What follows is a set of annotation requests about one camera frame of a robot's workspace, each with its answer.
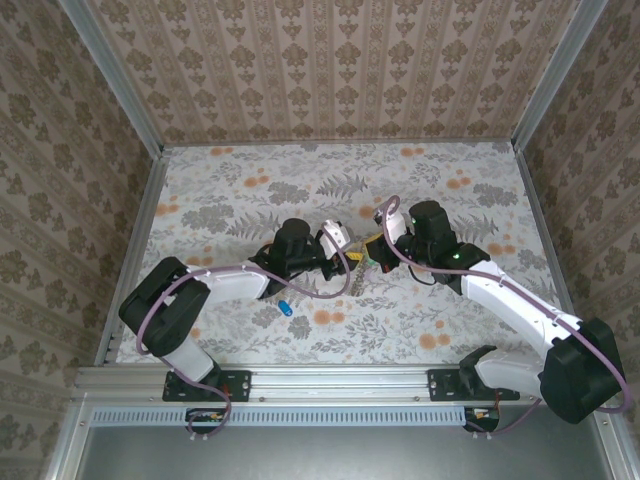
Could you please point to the blue key tag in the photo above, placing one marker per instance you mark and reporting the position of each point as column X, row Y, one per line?
column 286, row 307

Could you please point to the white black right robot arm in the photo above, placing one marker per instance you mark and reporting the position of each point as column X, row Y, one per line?
column 580, row 370

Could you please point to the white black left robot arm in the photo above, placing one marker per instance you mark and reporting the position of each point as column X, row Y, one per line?
column 160, row 310

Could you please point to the floral patterned table cover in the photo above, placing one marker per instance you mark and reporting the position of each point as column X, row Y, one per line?
column 350, row 340

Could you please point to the grey metal sheet panel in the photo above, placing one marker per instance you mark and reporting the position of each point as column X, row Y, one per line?
column 340, row 455

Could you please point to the thin aluminium rail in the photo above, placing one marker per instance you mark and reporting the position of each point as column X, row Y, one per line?
column 340, row 143

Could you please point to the aluminium side rail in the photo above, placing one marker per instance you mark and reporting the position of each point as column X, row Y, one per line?
column 549, row 240
column 135, row 250

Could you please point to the wide aluminium frame rail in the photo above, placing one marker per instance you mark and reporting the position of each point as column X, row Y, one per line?
column 340, row 380

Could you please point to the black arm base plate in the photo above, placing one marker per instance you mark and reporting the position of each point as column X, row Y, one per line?
column 440, row 385
column 240, row 385

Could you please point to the aluminium corner post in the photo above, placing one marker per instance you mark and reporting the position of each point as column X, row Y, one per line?
column 556, row 75
column 116, row 75

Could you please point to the aluminium lower frame rail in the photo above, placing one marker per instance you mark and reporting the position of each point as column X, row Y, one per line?
column 614, row 442
column 70, row 440

